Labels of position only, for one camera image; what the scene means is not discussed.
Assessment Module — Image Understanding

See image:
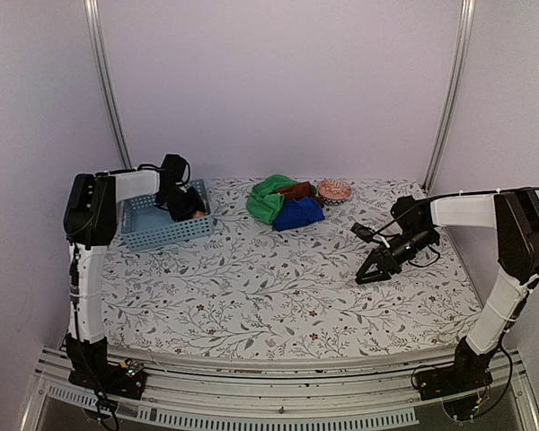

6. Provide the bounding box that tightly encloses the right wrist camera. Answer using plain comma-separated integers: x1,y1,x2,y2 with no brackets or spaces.
350,223,396,247

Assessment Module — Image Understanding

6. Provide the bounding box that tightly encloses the left aluminium frame post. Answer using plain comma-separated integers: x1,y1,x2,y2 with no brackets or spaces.
84,0,133,169

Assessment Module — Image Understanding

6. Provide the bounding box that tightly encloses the aluminium frame post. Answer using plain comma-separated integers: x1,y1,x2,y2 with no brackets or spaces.
84,0,133,169
422,0,475,193

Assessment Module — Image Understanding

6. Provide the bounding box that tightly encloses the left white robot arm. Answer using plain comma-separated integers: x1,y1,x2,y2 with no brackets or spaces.
64,154,213,390

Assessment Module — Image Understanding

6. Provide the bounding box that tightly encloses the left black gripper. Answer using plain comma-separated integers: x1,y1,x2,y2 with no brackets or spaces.
159,186,207,224

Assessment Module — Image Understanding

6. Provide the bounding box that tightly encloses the blue towel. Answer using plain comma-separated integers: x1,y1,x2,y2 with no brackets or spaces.
273,198,324,232

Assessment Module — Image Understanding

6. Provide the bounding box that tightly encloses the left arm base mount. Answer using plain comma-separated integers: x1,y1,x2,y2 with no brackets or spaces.
66,339,147,400

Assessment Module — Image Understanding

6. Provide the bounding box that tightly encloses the dark red towel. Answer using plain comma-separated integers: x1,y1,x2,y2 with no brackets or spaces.
275,181,315,201

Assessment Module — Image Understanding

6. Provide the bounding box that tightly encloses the red patterned bowl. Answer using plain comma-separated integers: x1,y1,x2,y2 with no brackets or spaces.
317,179,352,206

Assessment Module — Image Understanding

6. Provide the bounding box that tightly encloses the right aluminium frame post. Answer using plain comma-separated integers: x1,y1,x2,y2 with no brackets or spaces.
422,0,475,193

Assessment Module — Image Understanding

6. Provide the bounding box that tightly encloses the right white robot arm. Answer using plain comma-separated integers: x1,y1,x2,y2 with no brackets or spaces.
350,187,539,356

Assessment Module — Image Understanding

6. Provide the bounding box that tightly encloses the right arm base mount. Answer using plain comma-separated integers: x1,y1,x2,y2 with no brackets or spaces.
411,338,498,421

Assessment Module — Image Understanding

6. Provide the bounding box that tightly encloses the light blue plastic basket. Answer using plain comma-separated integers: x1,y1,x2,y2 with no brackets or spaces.
118,180,214,251

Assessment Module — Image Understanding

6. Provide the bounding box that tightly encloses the front aluminium rail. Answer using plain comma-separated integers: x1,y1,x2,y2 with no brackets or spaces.
20,345,539,431

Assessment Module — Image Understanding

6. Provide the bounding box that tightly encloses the orange bunny towel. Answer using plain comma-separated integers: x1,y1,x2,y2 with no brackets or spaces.
191,211,208,219

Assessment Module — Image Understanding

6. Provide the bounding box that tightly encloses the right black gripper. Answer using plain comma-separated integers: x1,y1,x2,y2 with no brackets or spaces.
357,228,437,285

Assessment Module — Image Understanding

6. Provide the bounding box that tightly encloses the green towel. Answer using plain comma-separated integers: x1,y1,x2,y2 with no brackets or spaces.
246,174,296,224

